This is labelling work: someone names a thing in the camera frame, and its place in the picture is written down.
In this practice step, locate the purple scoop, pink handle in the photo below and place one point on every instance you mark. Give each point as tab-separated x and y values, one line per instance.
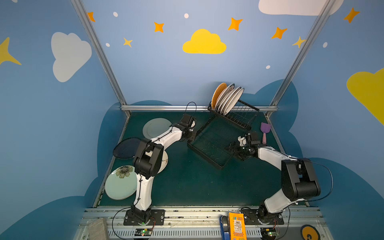
265	129

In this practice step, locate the mint green leaf plate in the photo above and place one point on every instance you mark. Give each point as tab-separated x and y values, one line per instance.
121	183

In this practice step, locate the black wire dish rack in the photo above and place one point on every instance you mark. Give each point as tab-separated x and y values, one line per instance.
219	131

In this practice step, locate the white plate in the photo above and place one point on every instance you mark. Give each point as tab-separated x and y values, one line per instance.
237	97

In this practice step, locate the blue tool handle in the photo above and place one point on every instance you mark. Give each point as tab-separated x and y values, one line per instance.
224	226

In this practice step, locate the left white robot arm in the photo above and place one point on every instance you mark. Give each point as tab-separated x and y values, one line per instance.
148	161

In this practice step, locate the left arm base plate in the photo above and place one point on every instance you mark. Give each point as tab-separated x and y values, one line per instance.
156	216

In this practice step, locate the yellow black wheel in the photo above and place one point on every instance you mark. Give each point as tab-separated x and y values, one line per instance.
309	232

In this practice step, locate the small green circuit board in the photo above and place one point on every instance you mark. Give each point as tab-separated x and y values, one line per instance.
143	232

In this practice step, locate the dark navy plate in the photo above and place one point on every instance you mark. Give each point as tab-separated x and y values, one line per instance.
127	148

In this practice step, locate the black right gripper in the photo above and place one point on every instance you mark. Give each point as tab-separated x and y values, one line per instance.
240	148

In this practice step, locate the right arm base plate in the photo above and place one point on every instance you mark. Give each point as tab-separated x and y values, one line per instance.
252	216

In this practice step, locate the cream floral plate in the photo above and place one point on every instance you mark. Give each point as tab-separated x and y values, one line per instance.
164	162

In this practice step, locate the grey-green plain plate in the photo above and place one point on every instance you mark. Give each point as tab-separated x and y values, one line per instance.
156	127

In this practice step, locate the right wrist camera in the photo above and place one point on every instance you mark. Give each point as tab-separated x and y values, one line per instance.
242	141

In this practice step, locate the orange box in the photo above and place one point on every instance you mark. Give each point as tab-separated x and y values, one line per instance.
237	226

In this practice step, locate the woven bamboo plate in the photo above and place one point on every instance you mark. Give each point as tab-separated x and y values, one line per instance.
217	93

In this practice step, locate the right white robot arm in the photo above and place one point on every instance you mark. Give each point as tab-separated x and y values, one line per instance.
299	181

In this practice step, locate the green-rimmed Hao Wei plate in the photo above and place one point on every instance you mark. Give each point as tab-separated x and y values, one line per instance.
223	95

